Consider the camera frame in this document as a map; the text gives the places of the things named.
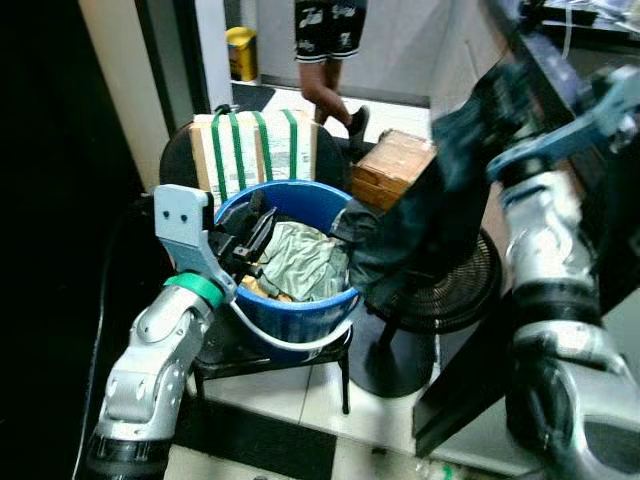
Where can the dark blue garment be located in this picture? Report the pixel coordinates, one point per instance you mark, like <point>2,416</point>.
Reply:
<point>430,220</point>

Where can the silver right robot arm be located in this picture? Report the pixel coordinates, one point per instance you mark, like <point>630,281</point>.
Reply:
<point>570,330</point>

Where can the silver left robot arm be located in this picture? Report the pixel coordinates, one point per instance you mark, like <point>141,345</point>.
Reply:
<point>150,370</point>

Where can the tan cloth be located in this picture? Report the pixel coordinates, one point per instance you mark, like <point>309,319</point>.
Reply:
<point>262,290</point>

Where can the pale green cloth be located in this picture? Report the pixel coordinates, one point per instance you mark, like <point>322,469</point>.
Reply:
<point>305,262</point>

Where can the blue plastic bucket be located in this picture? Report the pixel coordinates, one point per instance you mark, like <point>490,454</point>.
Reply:
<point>300,315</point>

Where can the brown cardboard box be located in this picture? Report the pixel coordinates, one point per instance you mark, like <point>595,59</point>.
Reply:
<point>390,170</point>

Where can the yellow canister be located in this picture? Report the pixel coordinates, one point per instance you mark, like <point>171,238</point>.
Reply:
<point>242,55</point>

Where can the person in black shorts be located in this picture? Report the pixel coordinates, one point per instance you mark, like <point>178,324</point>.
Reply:
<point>330,60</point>

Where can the black floor fan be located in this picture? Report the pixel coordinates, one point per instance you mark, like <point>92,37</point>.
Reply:
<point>440,290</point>

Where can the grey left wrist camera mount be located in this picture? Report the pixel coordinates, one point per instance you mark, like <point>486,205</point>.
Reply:
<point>180,220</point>

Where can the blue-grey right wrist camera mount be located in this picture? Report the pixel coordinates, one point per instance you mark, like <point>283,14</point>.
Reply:
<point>570,135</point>

